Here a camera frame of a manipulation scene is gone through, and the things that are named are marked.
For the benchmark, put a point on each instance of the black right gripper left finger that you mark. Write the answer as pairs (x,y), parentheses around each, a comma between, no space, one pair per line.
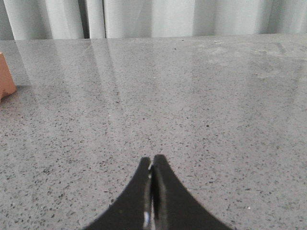
(132,209)

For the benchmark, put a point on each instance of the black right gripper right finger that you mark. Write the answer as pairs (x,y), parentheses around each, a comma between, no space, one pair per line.
(174,207)

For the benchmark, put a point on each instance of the orange foam cube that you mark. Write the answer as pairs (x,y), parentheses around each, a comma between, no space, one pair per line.
(7,86)

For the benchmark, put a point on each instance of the grey-green pleated curtain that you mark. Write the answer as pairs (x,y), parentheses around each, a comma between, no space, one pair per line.
(71,19)

